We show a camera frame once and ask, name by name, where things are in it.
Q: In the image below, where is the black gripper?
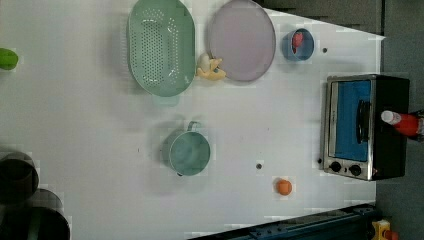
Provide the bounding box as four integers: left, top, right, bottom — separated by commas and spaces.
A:
409, 110, 424, 142

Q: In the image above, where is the red ketchup bottle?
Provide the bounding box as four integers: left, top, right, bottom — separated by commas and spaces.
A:
381, 110, 411, 137

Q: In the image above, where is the black toaster oven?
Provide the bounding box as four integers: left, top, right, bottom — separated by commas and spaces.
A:
321, 74, 410, 181

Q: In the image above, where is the blue bowl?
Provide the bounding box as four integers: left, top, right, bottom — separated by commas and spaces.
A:
282, 28, 315, 61

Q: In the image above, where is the orange toy fruit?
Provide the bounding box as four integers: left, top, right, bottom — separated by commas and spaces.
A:
276, 179, 292, 196

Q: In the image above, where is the red toy strawberry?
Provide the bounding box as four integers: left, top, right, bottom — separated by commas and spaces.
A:
292, 32, 303, 54

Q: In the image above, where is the lilac round plate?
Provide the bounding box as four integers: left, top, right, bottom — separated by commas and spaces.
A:
208, 0, 276, 81

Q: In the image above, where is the yellow toy figure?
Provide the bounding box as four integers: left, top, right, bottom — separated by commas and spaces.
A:
196, 53, 226, 81

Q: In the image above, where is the teal small pot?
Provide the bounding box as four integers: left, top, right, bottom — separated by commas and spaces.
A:
162, 121, 211, 176

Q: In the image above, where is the green oval colander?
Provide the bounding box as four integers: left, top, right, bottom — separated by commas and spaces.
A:
127, 0, 196, 106

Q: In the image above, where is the green object at edge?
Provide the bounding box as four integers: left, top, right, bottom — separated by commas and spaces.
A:
0, 48, 19, 70

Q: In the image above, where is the blue metal frame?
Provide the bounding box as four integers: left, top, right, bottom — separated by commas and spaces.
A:
190, 204, 382, 240

